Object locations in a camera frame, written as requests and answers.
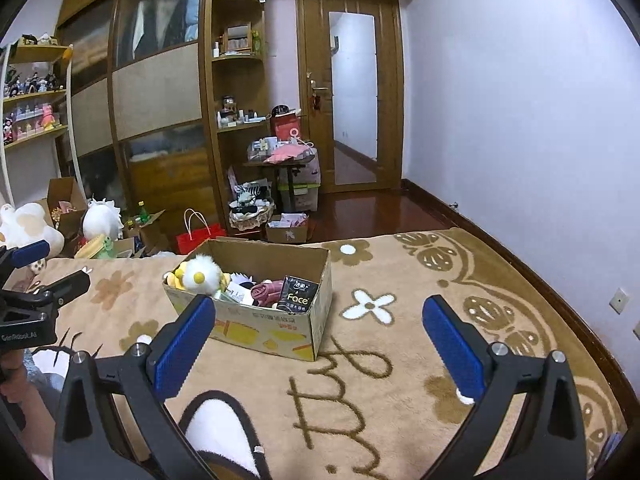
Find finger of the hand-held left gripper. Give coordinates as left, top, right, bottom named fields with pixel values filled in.
left=22, top=269, right=92, bottom=307
left=0, top=239, right=51, bottom=286

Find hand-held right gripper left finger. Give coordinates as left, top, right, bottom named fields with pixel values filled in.
left=52, top=294, right=221, bottom=480

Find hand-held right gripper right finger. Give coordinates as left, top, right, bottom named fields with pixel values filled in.
left=421, top=294, right=593, bottom=480

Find printed cardboard box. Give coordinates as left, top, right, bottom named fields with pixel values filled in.
left=161, top=238, right=333, bottom=362

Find black tissue pack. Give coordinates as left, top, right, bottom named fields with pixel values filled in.
left=274, top=275, right=321, bottom=315

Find person's left forearm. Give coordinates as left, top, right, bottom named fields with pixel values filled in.
left=10, top=389, right=56, bottom=478

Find mauve soft cloth roll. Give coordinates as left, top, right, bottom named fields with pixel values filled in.
left=250, top=280, right=284, bottom=308

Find person's left hand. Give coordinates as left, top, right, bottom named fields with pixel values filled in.
left=0, top=349, right=32, bottom=398

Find white plush dog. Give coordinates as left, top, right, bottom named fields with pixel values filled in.
left=0, top=202, right=66, bottom=275

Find person's grey shorts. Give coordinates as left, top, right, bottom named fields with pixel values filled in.
left=27, top=352, right=66, bottom=406

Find open brown cardboard box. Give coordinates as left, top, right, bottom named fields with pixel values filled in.
left=47, top=177, right=88, bottom=256

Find white fluffy egg plush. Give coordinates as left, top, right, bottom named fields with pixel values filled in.
left=182, top=254, right=226, bottom=295

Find round white plush toy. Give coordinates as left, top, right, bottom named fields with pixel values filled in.
left=82, top=199, right=123, bottom=241

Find white haired plush doll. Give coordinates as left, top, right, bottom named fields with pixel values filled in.
left=229, top=271, right=263, bottom=307

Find cardboard box with bottles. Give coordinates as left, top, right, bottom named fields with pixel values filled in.
left=122, top=210, right=168, bottom=257

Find red paper shopping bag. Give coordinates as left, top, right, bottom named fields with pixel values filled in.
left=175, top=208, right=227, bottom=256

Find wicker basket with socks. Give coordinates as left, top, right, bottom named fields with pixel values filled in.
left=228, top=180, right=277, bottom=233

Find small flat cardboard box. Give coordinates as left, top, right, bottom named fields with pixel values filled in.
left=265, top=213, right=310, bottom=244

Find row of small figurines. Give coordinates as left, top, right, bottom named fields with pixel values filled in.
left=2, top=62, right=68, bottom=98

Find white plastic storage box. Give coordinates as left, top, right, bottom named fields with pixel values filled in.
left=277, top=152, right=321, bottom=213

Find small dark folding table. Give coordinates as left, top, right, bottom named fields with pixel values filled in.
left=244, top=157, right=321, bottom=213

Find white display rack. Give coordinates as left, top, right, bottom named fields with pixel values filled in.
left=0, top=35, right=83, bottom=206

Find wooden sliding door wardrobe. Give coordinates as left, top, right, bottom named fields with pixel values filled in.
left=55, top=0, right=221, bottom=241

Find pile of small clear boxes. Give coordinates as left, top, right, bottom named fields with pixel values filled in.
left=248, top=137, right=278, bottom=161

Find pink cloth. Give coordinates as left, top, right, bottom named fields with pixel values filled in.
left=263, top=142, right=316, bottom=165

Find red gift bag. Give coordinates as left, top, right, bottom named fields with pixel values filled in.
left=270, top=112, right=303, bottom=143

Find wooden door with mirror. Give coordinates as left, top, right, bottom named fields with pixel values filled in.
left=295, top=0, right=403, bottom=193

